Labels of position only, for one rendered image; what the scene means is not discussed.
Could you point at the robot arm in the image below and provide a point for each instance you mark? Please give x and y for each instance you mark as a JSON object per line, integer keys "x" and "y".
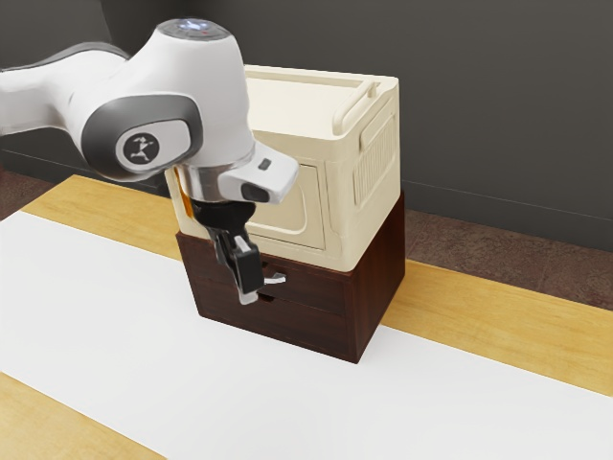
{"x": 158, "y": 96}

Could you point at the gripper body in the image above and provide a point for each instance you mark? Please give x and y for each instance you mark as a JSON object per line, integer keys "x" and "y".
{"x": 221, "y": 214}

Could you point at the cream box with lid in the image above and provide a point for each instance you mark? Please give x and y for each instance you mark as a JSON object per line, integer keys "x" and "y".
{"x": 306, "y": 172}

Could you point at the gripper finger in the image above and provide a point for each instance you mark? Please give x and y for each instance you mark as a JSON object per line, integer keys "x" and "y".
{"x": 222, "y": 249}
{"x": 249, "y": 274}

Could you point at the dark wooden drawer cabinet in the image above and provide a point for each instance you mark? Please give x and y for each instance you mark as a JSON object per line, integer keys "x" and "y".
{"x": 306, "y": 302}

